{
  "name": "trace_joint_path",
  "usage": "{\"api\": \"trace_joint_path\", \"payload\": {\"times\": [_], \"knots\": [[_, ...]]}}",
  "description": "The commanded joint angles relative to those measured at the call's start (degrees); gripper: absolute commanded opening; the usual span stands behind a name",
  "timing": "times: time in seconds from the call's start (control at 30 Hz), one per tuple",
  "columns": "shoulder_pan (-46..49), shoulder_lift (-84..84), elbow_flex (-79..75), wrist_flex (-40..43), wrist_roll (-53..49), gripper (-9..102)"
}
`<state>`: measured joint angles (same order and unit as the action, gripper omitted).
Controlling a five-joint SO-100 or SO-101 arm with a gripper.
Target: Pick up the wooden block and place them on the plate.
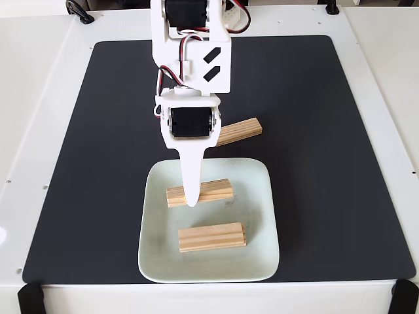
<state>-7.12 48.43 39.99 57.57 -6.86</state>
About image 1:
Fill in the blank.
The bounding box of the black rubber mat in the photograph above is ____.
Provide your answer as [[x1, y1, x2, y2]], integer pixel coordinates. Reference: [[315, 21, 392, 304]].
[[21, 35, 416, 285]]

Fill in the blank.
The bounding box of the pale green square plate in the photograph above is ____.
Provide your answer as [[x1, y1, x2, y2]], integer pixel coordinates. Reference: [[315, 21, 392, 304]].
[[137, 158, 281, 284]]

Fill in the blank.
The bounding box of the black table clamp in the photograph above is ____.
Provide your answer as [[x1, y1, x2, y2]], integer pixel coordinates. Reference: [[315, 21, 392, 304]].
[[16, 283, 45, 314], [65, 0, 96, 26], [323, 0, 340, 16], [389, 279, 419, 314]]

